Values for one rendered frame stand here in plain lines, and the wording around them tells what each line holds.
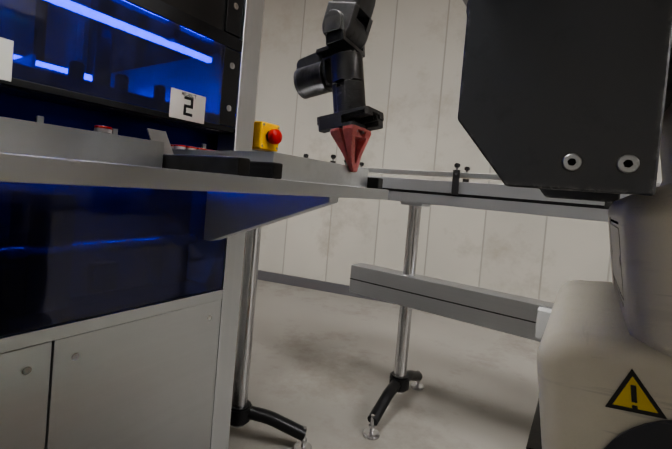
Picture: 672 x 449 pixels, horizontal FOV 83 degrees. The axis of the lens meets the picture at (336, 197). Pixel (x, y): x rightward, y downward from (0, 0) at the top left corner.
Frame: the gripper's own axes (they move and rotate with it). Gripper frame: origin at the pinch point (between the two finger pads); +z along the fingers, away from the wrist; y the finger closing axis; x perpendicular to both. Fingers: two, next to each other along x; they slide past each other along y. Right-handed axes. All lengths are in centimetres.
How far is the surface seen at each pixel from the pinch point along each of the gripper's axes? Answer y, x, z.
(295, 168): 0.9, 14.8, 1.5
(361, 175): 0.7, -4.1, 1.1
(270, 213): 19.6, 0.0, 6.8
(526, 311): -14, -85, 42
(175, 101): 35.7, 9.5, -17.4
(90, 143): 12.6, 36.3, -0.9
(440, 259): 62, -232, 41
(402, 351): 32, -87, 62
